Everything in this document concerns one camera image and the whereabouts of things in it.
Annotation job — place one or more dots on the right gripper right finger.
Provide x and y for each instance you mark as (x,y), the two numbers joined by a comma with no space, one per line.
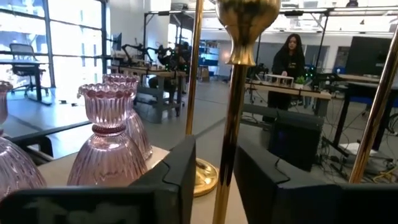
(258,177)

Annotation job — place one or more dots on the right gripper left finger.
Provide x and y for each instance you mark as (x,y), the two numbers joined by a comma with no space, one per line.
(180,168)

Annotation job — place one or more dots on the pink ribbed glass candle holder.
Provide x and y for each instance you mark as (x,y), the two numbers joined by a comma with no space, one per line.
(138,133)
(107,155)
(15,168)

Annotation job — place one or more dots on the gold metal candlestick holder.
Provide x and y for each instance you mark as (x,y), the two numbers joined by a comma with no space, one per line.
(373,118)
(193,77)
(231,124)

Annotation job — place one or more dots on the wooden riser shelf black legs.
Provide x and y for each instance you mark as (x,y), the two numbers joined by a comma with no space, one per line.
(203,211)

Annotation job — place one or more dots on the black computer case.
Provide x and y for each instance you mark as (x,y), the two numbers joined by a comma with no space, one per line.
(295,140)

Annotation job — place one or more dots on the wooden workbench grey legs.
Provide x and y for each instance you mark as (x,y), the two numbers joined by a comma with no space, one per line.
(149,72)

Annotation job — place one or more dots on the small white riser shelf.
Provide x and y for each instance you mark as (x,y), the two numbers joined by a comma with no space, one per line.
(280,76)

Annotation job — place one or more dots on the small green potted plant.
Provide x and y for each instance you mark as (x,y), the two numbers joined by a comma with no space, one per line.
(300,81)

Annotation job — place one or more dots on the black background robot arms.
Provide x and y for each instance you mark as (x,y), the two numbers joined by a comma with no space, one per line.
(174,57)

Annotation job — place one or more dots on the person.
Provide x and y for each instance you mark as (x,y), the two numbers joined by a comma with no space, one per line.
(287,62)

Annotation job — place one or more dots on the black desk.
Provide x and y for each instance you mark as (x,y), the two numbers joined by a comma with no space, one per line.
(363,85)

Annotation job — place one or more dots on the black office chair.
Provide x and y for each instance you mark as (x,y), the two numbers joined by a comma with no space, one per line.
(23,51)

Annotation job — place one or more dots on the black aluminium rig frame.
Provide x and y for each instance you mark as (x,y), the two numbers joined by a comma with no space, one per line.
(62,129)

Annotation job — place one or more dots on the black wall screen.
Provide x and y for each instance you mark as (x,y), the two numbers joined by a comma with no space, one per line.
(367,56)

